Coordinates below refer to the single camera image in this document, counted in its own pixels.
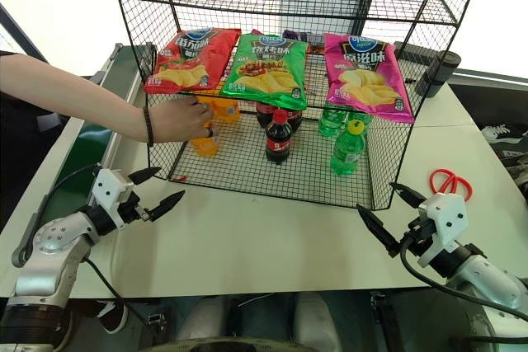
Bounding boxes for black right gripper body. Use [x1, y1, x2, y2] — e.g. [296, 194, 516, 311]
[398, 205, 439, 257]

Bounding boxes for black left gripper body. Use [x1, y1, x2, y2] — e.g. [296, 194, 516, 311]
[119, 190, 151, 226]

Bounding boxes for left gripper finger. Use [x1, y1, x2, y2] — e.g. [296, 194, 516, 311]
[147, 190, 186, 222]
[126, 167, 163, 185]

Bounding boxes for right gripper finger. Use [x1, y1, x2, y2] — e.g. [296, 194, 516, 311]
[389, 181, 427, 208]
[356, 203, 400, 258]

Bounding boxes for orange soda bottle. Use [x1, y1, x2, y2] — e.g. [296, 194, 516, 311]
[190, 119, 219, 158]
[211, 98, 241, 124]

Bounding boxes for green conveyor belt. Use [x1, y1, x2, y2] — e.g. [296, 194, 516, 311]
[24, 41, 156, 246]

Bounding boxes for person's bare hand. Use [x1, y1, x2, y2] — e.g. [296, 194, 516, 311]
[147, 96, 216, 145]

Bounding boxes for green soda bottle yellow cap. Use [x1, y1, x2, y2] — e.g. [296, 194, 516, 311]
[329, 119, 368, 176]
[347, 110, 375, 127]
[317, 106, 348, 138]

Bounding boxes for black white sneaker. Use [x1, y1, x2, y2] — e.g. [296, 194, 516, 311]
[480, 123, 528, 148]

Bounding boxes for red potato chip bag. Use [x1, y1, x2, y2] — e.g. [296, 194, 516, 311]
[144, 28, 243, 96]

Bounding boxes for person's black clothing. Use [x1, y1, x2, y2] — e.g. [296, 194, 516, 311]
[0, 49, 73, 229]

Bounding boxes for pink potato chip bag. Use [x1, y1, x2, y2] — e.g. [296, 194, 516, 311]
[323, 33, 415, 124]

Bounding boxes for cola bottle red label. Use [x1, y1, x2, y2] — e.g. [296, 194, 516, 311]
[264, 110, 301, 166]
[255, 100, 282, 129]
[286, 109, 304, 131]

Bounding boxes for black grey cylinder device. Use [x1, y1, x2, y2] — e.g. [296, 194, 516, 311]
[394, 40, 462, 98]

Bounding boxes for green potato chip bag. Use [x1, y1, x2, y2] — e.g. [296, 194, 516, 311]
[219, 33, 309, 110]

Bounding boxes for black diagonal bar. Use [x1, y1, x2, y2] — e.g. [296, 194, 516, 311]
[0, 2, 50, 65]

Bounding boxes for purple snack packet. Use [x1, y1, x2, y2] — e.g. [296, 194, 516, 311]
[282, 29, 327, 54]

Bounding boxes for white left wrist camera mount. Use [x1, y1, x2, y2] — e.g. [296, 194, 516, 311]
[91, 167, 135, 230]

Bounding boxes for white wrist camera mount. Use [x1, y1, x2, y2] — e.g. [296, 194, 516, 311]
[417, 193, 470, 270]
[91, 167, 135, 230]

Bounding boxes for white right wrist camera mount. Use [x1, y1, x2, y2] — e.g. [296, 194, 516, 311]
[417, 193, 470, 270]

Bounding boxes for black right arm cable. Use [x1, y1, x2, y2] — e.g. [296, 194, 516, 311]
[398, 244, 528, 320]

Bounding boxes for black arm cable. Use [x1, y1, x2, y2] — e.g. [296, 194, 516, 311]
[11, 163, 100, 269]
[398, 244, 528, 320]

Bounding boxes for red handled scissors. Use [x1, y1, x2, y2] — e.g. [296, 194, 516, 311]
[428, 168, 474, 200]

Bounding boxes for dark bead bracelet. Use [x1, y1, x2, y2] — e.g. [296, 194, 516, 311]
[142, 105, 155, 148]

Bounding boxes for thin black hanging cable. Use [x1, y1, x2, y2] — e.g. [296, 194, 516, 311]
[82, 256, 166, 345]

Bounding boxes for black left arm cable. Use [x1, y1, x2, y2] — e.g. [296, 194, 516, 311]
[11, 163, 100, 269]

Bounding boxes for black wire mesh rack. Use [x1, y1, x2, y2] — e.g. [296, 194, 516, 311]
[106, 0, 483, 211]

